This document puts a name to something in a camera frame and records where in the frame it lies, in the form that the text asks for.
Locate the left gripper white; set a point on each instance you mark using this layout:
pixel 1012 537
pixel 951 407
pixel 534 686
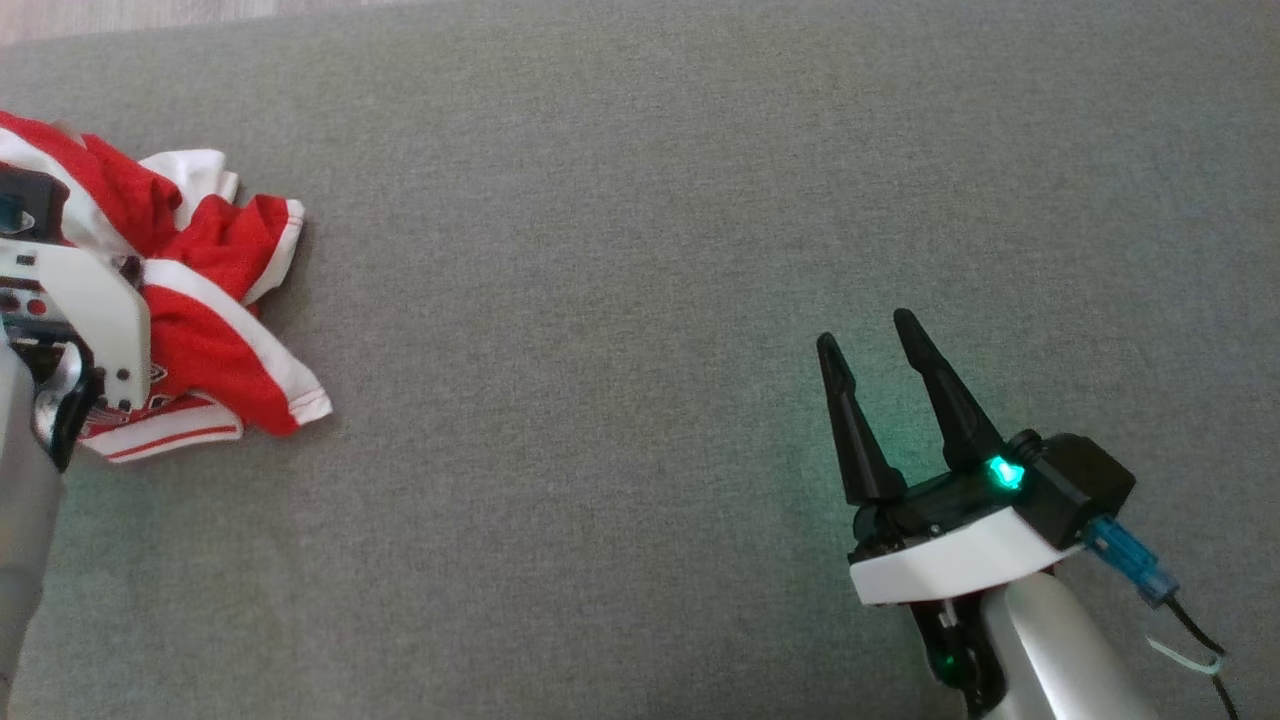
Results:
pixel 100 300

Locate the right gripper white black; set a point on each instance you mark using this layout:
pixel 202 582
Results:
pixel 950 555

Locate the red shorts with white trim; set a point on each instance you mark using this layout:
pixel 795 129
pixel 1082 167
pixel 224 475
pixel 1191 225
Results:
pixel 210 350

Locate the red basketball jersey with print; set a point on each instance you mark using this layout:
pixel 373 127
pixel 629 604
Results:
pixel 170 435

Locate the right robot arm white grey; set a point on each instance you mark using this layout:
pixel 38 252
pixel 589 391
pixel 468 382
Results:
pixel 1060 660

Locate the grey sofa seat cushion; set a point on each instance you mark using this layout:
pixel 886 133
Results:
pixel 640 250

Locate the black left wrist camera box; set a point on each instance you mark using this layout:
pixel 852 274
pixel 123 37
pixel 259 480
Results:
pixel 35 205

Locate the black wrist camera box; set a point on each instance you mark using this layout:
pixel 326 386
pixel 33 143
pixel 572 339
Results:
pixel 1085 485
pixel 35 205

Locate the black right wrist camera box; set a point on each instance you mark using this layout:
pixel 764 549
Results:
pixel 1085 485

